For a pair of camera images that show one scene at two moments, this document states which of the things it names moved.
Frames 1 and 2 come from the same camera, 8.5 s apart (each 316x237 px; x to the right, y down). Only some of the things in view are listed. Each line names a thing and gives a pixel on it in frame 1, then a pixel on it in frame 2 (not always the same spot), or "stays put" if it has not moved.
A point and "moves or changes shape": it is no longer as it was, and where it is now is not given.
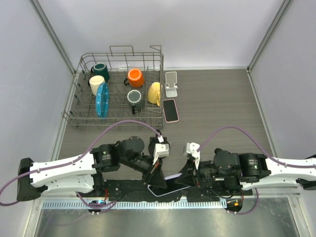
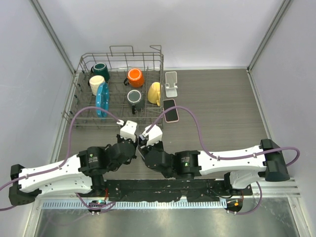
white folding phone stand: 171,79 stays put
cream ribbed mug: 95,81 stays put
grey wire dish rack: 121,85 stays put
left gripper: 154,174 -> 120,139
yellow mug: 154,93 stays put
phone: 171,186 moves or changes shape
